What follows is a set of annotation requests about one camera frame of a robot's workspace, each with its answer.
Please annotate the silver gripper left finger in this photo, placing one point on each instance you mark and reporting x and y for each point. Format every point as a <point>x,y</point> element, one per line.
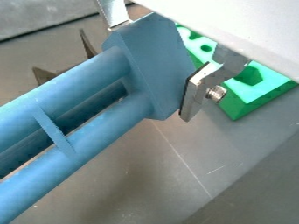
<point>113,10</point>

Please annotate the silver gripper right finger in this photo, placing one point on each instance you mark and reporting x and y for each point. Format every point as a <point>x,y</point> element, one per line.
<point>203,84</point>

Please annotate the blue three prong object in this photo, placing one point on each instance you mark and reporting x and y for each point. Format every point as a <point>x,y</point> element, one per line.
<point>59,125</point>

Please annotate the green foam shape-sorter block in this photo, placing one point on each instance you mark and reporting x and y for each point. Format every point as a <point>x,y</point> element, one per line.
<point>250,90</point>

